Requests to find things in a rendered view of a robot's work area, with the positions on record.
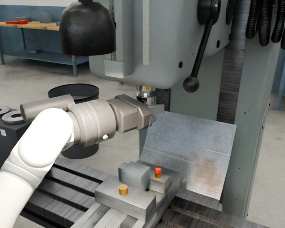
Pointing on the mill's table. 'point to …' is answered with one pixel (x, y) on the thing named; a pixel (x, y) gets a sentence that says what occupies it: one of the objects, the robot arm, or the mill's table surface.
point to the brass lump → (123, 189)
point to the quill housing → (159, 43)
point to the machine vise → (115, 214)
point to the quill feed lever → (209, 15)
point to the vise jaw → (114, 192)
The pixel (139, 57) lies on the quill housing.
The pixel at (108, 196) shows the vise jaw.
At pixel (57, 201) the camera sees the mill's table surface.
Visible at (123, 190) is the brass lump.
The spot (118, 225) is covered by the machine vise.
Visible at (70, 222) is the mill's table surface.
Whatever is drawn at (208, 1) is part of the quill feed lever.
